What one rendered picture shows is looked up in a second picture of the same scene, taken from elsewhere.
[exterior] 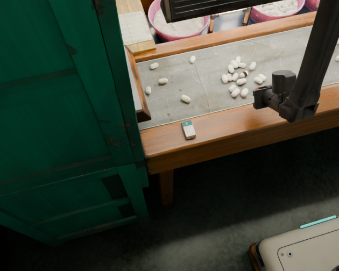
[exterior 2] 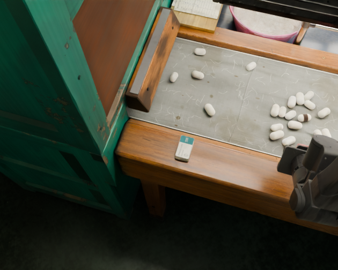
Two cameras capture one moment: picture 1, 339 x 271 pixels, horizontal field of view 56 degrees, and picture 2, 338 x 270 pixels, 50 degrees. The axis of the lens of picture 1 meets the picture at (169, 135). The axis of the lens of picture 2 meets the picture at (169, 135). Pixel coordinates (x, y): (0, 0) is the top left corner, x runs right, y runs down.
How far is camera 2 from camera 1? 33 cm
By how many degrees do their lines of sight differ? 14
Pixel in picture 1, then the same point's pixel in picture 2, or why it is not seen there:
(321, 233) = not seen: outside the picture
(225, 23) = (330, 43)
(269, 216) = not seen: outside the picture
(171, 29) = (252, 19)
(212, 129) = (213, 164)
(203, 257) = not seen: outside the picture
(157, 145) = (138, 147)
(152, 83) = (184, 70)
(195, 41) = (269, 45)
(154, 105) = (168, 98)
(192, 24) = (282, 23)
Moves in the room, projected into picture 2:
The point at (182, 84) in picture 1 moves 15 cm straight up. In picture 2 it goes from (219, 90) to (226, 58)
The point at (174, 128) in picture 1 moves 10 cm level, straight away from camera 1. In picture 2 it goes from (170, 137) to (191, 110)
